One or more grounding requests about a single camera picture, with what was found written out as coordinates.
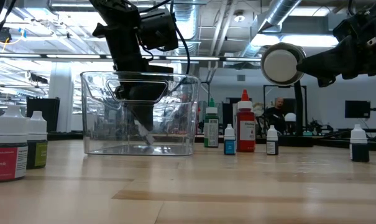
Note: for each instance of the small pink label dye bottle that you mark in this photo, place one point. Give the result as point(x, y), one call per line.
point(7, 161)

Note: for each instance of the large red dye bottle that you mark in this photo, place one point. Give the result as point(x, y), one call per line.
point(245, 137)

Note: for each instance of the black cabinet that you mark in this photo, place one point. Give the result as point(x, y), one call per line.
point(51, 109)

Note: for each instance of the black hanging ceiling device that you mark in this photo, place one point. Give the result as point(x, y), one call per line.
point(3, 35)

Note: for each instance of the small lime label dye bottle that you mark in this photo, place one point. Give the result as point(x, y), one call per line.
point(40, 154)

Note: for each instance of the round ceiling sensor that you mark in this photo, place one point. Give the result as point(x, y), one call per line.
point(239, 17)

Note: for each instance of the white globe lamp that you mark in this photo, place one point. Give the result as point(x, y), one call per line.
point(289, 117)

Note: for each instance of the small black white-label dye bottle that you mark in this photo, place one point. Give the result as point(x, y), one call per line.
point(272, 146)

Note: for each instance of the spiral metal air duct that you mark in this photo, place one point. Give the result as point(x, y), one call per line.
point(184, 12)
point(281, 11)

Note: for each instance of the black desk lamp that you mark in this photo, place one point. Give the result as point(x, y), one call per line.
point(281, 65)

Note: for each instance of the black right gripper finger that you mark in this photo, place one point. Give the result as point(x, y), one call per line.
point(324, 65)
point(327, 81)

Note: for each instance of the clear plastic storage bin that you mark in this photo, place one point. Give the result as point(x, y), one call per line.
point(97, 124)

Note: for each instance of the long ceiling light bar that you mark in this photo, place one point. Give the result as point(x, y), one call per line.
point(72, 56)

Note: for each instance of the large green dye bottle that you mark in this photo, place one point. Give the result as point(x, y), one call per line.
point(211, 130)

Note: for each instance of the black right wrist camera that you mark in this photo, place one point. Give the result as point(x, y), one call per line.
point(346, 31)

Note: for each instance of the small navy dye bottle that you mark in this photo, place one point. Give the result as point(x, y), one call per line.
point(360, 152)

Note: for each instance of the black computer monitor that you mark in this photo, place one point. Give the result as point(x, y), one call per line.
point(357, 109)

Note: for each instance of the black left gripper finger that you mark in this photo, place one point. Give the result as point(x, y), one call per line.
point(142, 113)

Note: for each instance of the person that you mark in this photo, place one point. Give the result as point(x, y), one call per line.
point(276, 116)

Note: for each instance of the white building column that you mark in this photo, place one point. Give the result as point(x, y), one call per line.
point(61, 93)

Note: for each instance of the small blue label dye bottle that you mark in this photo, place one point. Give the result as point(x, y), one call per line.
point(229, 147)

